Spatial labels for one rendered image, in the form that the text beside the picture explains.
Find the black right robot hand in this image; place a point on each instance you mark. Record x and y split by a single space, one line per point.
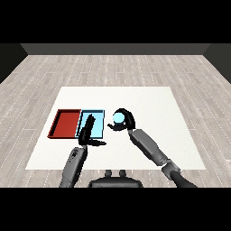
127 120

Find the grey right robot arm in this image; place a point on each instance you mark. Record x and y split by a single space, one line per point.
155 153

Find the red shallow open box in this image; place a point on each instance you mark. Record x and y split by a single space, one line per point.
66 124

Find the light blue shallow open box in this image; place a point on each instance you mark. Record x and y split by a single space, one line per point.
98 124

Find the dark grey robot body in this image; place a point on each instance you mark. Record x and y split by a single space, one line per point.
115 181

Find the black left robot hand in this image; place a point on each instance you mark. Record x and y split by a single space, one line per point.
86 131

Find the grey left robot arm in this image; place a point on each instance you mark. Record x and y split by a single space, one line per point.
73 166

